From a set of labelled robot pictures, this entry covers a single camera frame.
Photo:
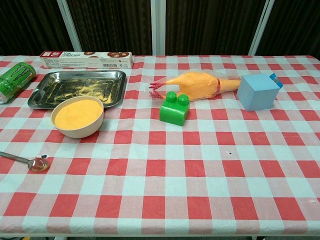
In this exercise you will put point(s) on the white frame post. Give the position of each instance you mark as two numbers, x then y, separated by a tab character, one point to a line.
158	25
68	25
261	25

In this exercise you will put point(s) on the light blue foam cube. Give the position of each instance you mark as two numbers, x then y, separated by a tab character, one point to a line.
257	93

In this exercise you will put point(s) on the metal spoon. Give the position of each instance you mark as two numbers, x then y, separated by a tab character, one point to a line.
40	165

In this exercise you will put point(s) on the green energy drink can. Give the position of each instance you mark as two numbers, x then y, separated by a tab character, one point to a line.
15	80

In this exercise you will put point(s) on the dark brown curtain panel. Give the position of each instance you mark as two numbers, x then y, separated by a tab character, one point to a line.
112	25
212	25
30	25
295	25

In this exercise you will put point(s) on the green toy building brick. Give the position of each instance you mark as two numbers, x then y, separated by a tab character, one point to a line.
173	113

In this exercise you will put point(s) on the long white paper box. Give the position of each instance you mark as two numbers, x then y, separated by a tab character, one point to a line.
85	62

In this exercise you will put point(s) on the yellow rubber chicken toy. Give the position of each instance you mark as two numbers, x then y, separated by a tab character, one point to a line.
197	83

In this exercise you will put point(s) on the red white checked tablecloth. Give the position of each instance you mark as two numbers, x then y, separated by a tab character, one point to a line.
160	175

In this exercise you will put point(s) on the stainless steel tray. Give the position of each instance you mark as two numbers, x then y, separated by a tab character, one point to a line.
75	82

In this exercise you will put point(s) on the beige bowl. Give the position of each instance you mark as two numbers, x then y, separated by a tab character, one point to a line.
80	132

